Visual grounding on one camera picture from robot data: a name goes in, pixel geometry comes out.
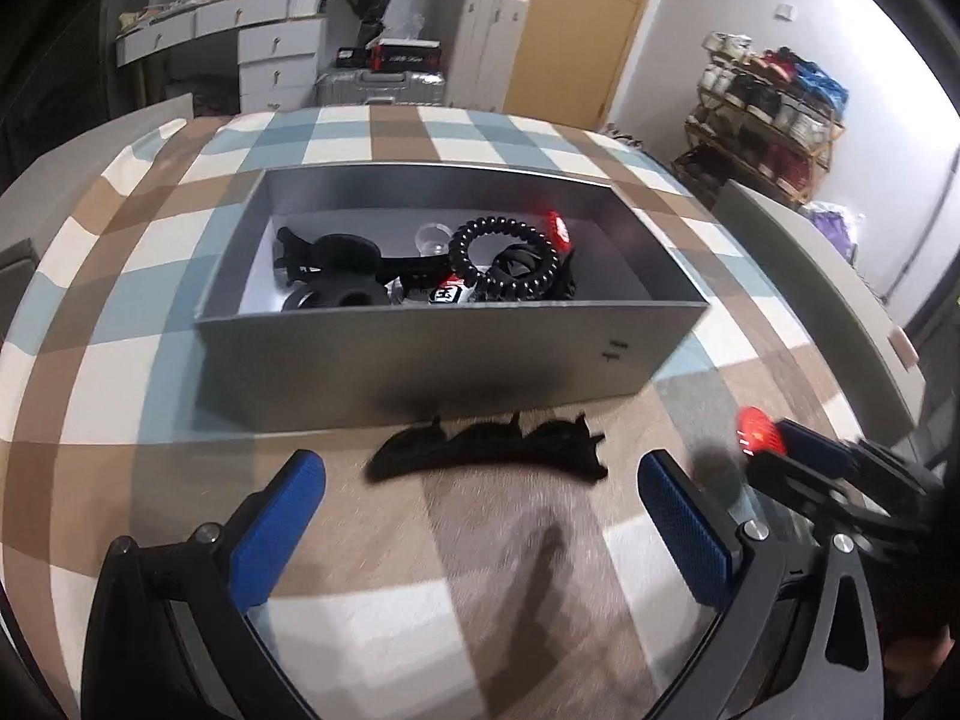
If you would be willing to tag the purple bag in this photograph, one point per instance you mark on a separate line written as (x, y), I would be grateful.
(834, 231)

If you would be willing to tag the white cabinet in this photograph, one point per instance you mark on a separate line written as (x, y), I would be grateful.
(484, 52)

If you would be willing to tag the black hair barrette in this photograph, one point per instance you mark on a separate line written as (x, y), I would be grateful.
(412, 268)

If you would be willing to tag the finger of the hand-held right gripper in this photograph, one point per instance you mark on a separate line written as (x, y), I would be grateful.
(810, 446)
(787, 480)

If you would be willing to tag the silver suitcase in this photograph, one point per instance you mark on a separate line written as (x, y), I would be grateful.
(375, 88)

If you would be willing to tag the person's right hand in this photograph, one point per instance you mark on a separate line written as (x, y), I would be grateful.
(919, 660)

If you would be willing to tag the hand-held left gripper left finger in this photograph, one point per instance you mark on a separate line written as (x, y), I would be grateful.
(277, 532)

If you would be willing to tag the small red white accessory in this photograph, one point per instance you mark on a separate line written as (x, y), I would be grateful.
(450, 292)

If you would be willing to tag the plaid blanket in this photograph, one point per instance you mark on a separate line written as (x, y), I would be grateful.
(525, 540)

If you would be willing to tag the grey bed frame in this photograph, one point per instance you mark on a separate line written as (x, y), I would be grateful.
(817, 292)

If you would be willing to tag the grey cardboard box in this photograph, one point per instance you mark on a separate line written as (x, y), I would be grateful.
(420, 367)

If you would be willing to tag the white desk with drawers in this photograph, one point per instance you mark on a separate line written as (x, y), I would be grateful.
(277, 52)

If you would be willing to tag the red hair clip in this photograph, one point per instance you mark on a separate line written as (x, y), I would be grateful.
(756, 431)
(559, 231)

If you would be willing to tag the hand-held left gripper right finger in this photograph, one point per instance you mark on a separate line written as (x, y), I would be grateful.
(686, 540)

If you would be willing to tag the white light switch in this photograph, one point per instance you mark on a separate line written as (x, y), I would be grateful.
(785, 11)

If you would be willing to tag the wooden shoe rack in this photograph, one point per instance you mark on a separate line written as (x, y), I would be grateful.
(765, 120)

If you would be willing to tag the red black shoebox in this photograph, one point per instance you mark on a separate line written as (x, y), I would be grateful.
(401, 54)

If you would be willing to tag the black scrunchie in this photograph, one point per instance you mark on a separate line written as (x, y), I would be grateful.
(564, 277)

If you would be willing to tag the wooden door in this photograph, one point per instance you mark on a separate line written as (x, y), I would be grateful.
(577, 30)

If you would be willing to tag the clear small cup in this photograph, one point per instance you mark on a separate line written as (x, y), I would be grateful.
(431, 238)

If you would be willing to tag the black claw clip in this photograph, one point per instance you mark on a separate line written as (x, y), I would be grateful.
(337, 251)

